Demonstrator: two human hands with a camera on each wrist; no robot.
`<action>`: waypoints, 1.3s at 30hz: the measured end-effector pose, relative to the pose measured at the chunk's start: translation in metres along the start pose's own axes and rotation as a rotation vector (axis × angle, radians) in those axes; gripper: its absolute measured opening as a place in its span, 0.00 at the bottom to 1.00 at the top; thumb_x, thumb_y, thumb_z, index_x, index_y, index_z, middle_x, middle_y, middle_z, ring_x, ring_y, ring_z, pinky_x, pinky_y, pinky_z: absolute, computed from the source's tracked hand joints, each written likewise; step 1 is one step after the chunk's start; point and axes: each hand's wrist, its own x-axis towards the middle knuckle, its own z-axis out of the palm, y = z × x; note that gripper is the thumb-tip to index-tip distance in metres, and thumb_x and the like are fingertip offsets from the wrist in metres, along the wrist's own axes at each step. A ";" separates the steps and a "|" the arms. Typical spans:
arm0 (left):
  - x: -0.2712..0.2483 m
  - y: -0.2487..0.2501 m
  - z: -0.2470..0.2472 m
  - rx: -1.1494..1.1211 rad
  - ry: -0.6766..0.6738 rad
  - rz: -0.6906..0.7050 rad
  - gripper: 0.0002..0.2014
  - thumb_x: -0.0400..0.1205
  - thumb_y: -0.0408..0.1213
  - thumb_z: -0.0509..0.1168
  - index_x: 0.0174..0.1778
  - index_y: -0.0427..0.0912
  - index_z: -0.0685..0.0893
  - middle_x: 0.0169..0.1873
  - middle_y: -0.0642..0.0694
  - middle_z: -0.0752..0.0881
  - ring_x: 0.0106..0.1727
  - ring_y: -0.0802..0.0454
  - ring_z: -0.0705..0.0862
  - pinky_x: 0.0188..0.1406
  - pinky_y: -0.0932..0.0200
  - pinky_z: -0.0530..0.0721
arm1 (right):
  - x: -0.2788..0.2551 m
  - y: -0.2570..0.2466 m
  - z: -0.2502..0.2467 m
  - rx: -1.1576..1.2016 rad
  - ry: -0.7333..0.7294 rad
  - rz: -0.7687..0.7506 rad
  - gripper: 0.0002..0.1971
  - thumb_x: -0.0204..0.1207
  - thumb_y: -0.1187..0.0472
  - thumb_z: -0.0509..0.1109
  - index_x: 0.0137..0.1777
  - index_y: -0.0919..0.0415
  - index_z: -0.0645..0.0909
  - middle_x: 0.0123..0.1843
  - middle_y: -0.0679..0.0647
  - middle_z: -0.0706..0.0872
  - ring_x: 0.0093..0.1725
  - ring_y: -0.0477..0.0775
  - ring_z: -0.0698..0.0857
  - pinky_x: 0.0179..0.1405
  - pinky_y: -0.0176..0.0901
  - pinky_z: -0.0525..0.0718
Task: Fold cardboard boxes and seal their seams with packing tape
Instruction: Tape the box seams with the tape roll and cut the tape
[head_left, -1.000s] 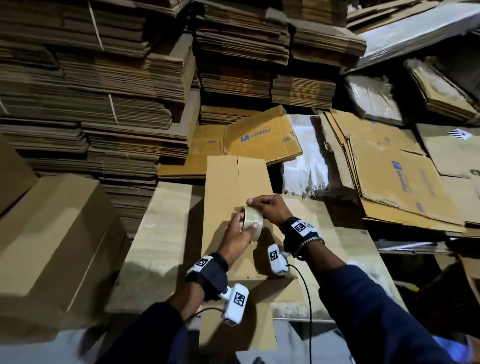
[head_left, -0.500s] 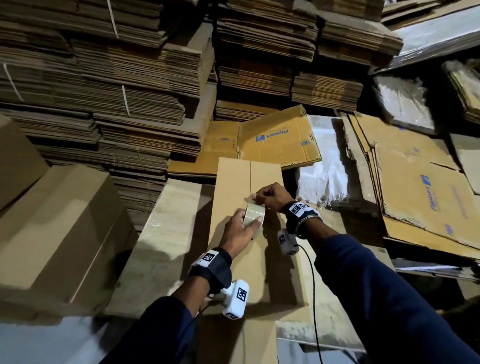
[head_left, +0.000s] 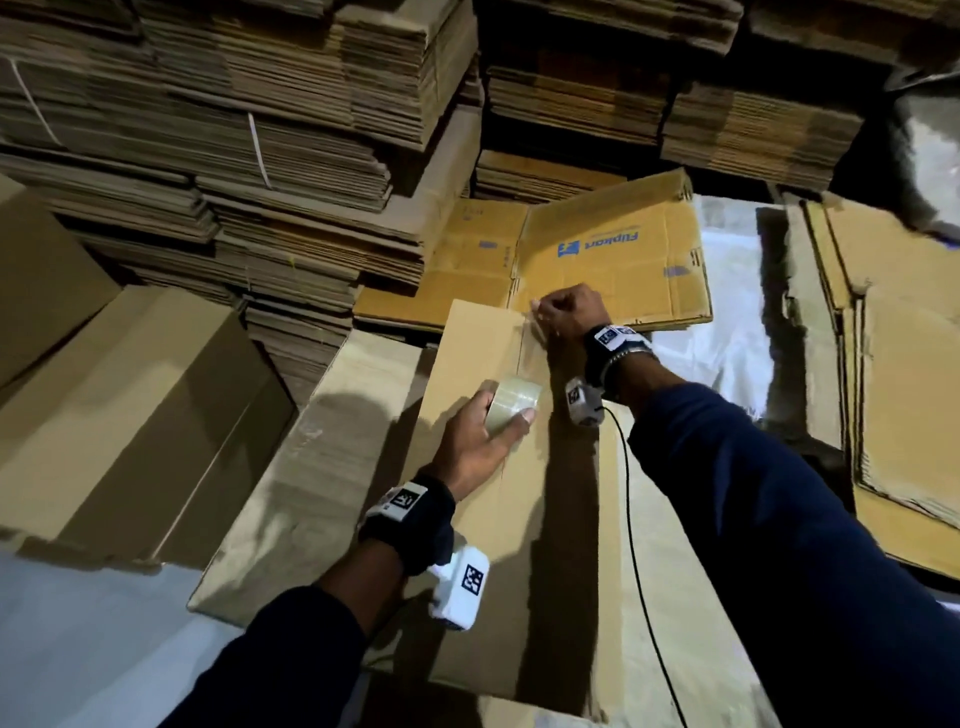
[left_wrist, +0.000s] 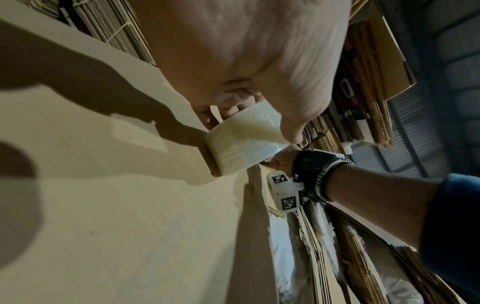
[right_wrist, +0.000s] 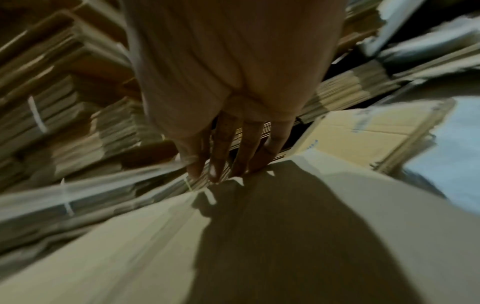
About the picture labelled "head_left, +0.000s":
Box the stacks of flat cardboard bundles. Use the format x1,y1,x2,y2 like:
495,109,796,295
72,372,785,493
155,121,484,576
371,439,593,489
0,0,960,407

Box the white plastic sack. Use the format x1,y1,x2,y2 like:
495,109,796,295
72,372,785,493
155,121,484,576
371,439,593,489
652,195,812,444

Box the person's right forearm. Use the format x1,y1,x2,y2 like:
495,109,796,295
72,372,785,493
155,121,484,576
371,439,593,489
607,357,960,728

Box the black right wrist band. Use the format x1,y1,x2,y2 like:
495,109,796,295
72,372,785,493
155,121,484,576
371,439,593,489
582,321,656,395

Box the plywood work board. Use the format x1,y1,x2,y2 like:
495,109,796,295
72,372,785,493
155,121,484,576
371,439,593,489
187,330,782,728

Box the pile of brown cartons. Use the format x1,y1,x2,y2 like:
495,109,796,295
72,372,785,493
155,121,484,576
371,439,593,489
780,190,960,584

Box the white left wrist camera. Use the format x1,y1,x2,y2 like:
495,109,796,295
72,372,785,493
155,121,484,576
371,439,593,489
427,543,494,632

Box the clear tape roll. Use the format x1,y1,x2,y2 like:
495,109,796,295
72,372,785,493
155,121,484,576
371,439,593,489
483,375,545,440

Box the yellow carton with blue print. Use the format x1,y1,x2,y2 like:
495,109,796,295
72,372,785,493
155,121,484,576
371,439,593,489
510,168,714,332

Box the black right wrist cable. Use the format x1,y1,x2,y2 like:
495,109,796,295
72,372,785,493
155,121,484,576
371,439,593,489
600,408,692,728

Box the person's left forearm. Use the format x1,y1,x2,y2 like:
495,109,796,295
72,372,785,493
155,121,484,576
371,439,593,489
162,540,410,728

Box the clear plastic sheet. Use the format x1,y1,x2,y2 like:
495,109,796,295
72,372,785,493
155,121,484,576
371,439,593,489
892,90,960,234

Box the brown cardboard box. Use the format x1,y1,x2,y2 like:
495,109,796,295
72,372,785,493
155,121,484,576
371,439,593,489
0,172,122,389
367,297,629,722
0,285,297,572

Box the person's left hand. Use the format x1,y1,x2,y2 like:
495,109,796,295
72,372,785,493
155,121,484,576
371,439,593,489
424,397,539,504

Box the person's right hand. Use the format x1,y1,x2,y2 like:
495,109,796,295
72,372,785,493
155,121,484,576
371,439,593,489
532,282,614,350

